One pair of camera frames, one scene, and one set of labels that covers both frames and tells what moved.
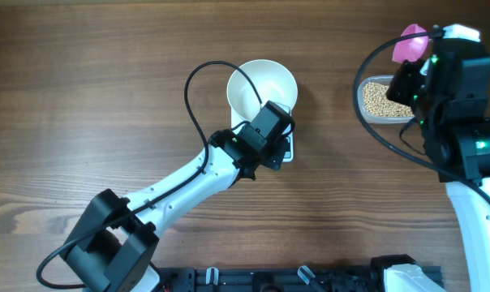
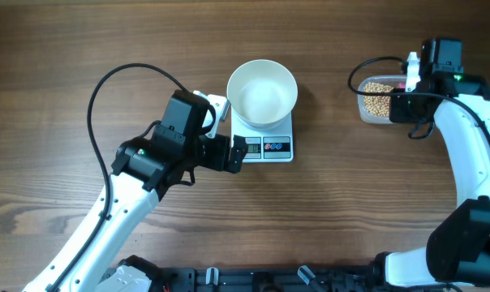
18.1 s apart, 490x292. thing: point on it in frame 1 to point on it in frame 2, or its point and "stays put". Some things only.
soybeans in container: x=377 y=103 stays put
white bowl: x=273 y=81 stays put
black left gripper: x=274 y=162 to x=237 y=154
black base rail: x=272 y=279 stays put
